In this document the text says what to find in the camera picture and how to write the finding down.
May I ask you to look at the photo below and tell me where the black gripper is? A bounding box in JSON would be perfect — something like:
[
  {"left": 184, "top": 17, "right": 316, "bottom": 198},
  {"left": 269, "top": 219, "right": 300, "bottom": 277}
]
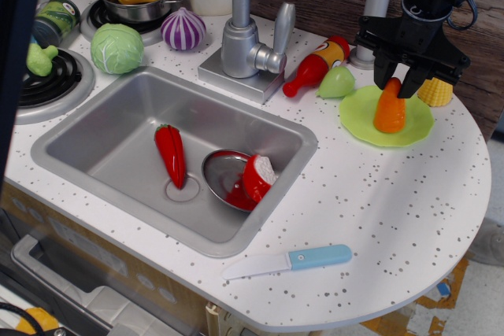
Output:
[{"left": 355, "top": 7, "right": 471, "bottom": 98}]

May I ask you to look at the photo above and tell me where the orange toy carrot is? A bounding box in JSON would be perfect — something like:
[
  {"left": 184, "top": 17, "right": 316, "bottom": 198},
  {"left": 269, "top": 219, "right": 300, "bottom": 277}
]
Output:
[{"left": 373, "top": 77, "right": 406, "bottom": 134}]

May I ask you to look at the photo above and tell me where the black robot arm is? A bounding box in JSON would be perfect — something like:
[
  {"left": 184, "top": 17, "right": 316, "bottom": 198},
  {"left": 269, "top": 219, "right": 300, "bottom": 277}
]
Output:
[{"left": 355, "top": 0, "right": 477, "bottom": 98}]

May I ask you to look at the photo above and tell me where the light green plate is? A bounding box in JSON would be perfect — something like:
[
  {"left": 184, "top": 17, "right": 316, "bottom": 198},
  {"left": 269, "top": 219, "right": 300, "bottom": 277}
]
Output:
[{"left": 339, "top": 86, "right": 435, "bottom": 147}]

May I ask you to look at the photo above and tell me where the yellow toy corn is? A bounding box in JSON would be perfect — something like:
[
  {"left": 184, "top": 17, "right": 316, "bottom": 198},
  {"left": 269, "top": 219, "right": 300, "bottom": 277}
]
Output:
[{"left": 417, "top": 78, "right": 454, "bottom": 107}]

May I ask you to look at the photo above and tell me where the light green toy pear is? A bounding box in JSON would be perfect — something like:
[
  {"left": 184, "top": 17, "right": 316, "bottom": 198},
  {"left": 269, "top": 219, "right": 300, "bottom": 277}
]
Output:
[{"left": 316, "top": 66, "right": 356, "bottom": 98}]

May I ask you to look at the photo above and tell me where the red ketchup toy bottle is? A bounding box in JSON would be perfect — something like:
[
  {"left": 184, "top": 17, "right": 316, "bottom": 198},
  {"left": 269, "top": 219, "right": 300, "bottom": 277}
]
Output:
[{"left": 283, "top": 35, "right": 350, "bottom": 98}]

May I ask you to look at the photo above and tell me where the silver toy faucet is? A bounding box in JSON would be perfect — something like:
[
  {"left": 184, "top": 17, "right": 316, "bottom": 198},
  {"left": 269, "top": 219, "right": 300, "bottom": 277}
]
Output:
[{"left": 198, "top": 0, "right": 296, "bottom": 104}]

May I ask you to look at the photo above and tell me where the small metal bowl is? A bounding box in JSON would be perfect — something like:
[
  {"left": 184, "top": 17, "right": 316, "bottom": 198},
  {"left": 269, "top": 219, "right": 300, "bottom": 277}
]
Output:
[{"left": 202, "top": 150, "right": 257, "bottom": 212}]

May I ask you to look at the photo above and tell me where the silver sink basin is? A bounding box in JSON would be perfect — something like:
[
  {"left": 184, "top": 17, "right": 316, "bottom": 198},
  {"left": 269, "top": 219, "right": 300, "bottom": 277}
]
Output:
[{"left": 31, "top": 68, "right": 317, "bottom": 257}]

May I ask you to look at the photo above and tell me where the purple striped toy onion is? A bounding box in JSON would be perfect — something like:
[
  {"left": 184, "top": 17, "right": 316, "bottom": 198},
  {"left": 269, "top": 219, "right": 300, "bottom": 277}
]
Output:
[{"left": 161, "top": 7, "right": 206, "bottom": 50}]

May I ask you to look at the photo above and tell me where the red toy chili pepper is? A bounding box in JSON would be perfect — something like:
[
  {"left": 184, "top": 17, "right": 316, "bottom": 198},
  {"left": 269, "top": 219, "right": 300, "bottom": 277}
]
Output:
[{"left": 154, "top": 124, "right": 187, "bottom": 190}]

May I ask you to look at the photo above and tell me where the green toy cabbage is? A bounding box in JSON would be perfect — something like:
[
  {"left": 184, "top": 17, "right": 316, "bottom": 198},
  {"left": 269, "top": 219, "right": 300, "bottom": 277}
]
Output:
[{"left": 91, "top": 24, "right": 144, "bottom": 75}]

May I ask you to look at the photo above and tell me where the small metal pot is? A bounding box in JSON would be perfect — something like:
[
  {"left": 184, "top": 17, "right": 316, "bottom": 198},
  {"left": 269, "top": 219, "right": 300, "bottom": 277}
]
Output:
[{"left": 102, "top": 0, "right": 186, "bottom": 24}]

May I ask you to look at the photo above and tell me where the middle stove burner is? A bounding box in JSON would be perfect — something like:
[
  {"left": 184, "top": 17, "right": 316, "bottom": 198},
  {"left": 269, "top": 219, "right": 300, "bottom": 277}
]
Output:
[{"left": 80, "top": 0, "right": 180, "bottom": 46}]

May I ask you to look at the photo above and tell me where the front left stove burner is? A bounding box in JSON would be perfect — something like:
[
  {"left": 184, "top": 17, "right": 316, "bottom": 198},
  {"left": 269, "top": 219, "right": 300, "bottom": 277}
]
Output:
[{"left": 15, "top": 49, "right": 95, "bottom": 125}]

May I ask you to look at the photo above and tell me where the green labelled toy can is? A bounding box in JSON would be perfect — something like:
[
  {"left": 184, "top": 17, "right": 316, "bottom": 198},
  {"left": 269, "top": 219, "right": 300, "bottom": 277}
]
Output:
[{"left": 32, "top": 0, "right": 80, "bottom": 47}]

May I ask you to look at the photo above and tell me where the green toy broccoli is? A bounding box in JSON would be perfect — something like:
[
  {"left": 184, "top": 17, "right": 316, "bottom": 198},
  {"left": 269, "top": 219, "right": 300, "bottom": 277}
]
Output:
[{"left": 26, "top": 43, "right": 58, "bottom": 77}]

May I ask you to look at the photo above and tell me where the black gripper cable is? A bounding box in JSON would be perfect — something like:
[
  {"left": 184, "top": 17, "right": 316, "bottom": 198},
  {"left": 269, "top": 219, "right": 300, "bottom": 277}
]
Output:
[{"left": 447, "top": 0, "right": 480, "bottom": 31}]

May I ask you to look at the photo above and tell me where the blue handled toy knife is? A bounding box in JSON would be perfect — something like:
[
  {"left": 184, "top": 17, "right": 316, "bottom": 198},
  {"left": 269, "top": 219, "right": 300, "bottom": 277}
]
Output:
[{"left": 222, "top": 245, "right": 353, "bottom": 280}]

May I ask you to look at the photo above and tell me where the grey oven door handle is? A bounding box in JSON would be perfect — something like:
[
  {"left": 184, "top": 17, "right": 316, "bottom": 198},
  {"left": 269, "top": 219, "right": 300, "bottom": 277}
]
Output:
[{"left": 10, "top": 234, "right": 116, "bottom": 335}]

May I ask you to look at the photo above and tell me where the yellow object with black cable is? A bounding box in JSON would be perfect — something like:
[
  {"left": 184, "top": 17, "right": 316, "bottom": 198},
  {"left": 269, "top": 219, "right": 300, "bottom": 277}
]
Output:
[{"left": 1, "top": 302, "right": 69, "bottom": 336}]

